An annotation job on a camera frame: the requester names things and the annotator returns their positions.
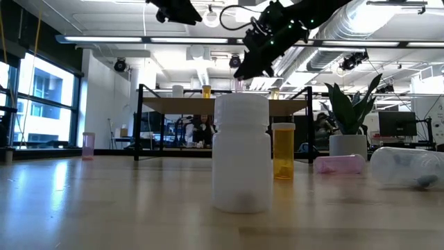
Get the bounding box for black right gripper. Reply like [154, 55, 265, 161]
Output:
[234, 24, 289, 81]

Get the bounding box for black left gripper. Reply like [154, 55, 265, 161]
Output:
[145, 0, 204, 26]

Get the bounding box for wide white opaque bottle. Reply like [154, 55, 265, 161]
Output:
[211, 92, 273, 214]

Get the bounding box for clear bottle blue pills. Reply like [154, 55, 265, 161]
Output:
[369, 146, 444, 190]

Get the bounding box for wooden shelf riser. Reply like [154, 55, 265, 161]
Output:
[133, 83, 315, 164]

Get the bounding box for black partition screen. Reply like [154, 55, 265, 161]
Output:
[295, 116, 309, 151]

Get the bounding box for person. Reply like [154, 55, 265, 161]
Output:
[314, 112, 332, 147]
[189, 113, 218, 149]

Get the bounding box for long ceiling light strip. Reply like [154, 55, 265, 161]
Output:
[55, 33, 444, 49]

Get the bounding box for green plant in white pot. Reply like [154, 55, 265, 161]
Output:
[321, 72, 384, 161]

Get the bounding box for black computer monitor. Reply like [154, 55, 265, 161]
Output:
[377, 110, 418, 138]

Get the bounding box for large window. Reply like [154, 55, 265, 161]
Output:
[0, 51, 83, 150]

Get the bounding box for white ring lamp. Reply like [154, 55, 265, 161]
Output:
[202, 6, 222, 28]

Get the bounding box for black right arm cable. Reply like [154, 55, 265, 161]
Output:
[219, 4, 265, 33]

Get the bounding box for silver ventilation duct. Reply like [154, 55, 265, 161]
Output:
[305, 0, 403, 72]

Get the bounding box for black aluminium rig frame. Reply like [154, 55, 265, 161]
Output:
[0, 147, 444, 168]

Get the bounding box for yellow hanging cable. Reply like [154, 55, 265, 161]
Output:
[19, 0, 44, 149]

